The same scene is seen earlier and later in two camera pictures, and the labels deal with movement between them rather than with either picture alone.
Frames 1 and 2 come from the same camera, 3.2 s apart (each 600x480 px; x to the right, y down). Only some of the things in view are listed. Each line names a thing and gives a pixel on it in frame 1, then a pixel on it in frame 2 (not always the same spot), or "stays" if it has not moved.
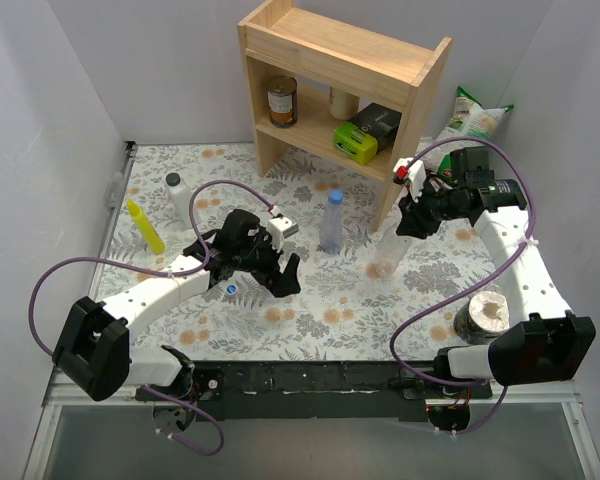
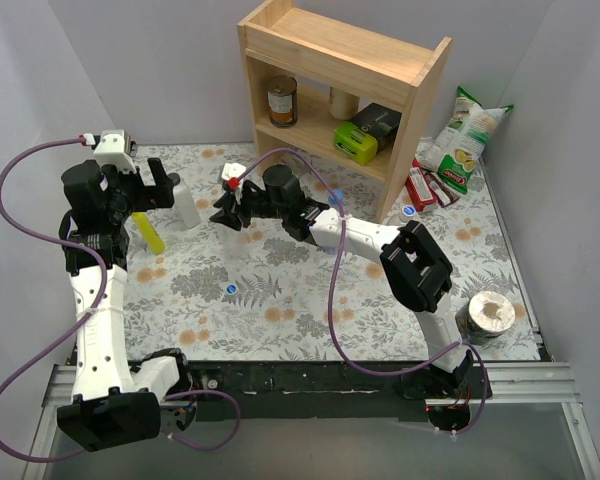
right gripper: [421, 209] -> [240, 209]
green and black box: [367, 134] stays
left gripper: [271, 265] -> [156, 185]
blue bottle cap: [335, 197] stays
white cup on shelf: [342, 105] stays
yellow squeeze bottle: [147, 228] stays
